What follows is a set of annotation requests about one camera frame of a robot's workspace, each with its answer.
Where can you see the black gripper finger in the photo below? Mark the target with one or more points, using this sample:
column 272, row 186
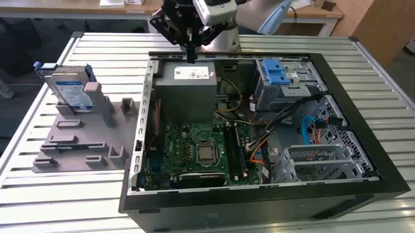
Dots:
column 188, row 54
column 195, row 54

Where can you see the hard disk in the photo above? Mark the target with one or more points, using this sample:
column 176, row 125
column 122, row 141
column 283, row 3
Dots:
column 72, row 94

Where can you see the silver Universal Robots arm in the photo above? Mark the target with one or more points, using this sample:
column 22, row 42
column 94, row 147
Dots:
column 223, row 41

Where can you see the small white box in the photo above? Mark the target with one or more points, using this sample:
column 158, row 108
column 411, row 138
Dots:
column 134, row 2

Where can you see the grey power supply unit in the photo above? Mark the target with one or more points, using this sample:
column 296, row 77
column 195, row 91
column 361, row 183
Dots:
column 184, row 102

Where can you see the large white box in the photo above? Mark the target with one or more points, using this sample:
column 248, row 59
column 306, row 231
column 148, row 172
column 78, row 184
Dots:
column 111, row 3

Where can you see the blue drive latch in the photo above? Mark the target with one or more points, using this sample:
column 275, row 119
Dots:
column 274, row 72

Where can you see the grey optical drive cage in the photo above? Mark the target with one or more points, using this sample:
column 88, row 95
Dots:
column 291, row 94

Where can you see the wooden desk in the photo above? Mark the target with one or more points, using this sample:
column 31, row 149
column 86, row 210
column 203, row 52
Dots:
column 64, row 11

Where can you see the green motherboard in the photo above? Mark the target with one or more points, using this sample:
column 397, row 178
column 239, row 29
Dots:
column 182, row 145

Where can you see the clear plastic bag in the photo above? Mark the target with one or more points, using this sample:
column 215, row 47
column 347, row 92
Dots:
column 304, row 3

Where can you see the silver CPU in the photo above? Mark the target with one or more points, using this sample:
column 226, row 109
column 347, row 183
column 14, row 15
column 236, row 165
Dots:
column 206, row 153

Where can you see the grey parts rack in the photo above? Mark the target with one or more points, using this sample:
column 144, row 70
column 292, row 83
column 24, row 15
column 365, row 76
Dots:
column 91, row 136

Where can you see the small dark box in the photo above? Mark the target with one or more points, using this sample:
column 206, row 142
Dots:
column 329, row 6

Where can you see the blue motherboard port block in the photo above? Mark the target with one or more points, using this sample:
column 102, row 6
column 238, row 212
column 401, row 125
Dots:
column 156, row 166

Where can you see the black graphics card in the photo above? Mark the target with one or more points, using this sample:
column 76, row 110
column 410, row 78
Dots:
column 200, row 178

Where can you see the black office chair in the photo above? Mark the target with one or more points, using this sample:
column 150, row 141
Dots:
column 19, row 48

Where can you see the green RAM stick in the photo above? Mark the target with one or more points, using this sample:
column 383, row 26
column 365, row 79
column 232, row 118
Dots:
column 71, row 146

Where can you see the grey table foot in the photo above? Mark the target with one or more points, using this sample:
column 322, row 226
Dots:
column 7, row 92

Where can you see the wooden cabinet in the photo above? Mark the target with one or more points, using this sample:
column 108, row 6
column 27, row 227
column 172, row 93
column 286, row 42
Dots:
column 382, row 29

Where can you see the black PC case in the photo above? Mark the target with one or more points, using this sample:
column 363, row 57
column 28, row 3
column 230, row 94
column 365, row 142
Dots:
column 227, row 208

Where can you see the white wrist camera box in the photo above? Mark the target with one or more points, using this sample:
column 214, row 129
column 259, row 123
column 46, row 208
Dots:
column 216, row 14

